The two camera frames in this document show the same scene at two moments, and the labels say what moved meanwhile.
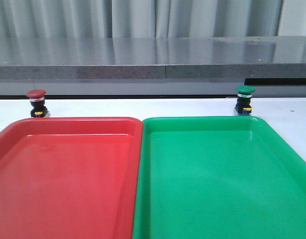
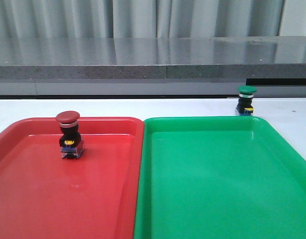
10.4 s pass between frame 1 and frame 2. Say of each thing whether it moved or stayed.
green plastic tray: stayed
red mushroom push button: moved
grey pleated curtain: stayed
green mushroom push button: stayed
